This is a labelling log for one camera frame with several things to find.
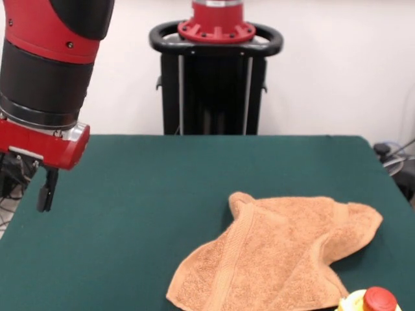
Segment yellow emergency stop button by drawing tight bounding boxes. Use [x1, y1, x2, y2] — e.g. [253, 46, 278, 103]
[338, 286, 405, 311]

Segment dark green tablecloth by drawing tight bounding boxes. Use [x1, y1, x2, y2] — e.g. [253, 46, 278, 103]
[0, 134, 415, 311]

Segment tangled black cables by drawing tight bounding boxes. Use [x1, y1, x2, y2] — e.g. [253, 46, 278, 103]
[372, 137, 415, 208]
[0, 152, 40, 227]

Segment tan terry towel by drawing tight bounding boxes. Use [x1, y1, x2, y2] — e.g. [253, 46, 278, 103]
[165, 190, 384, 311]

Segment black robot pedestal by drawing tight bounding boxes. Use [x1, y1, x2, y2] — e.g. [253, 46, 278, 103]
[148, 21, 285, 135]

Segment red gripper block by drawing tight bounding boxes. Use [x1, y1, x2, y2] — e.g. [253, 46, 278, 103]
[0, 118, 91, 213]

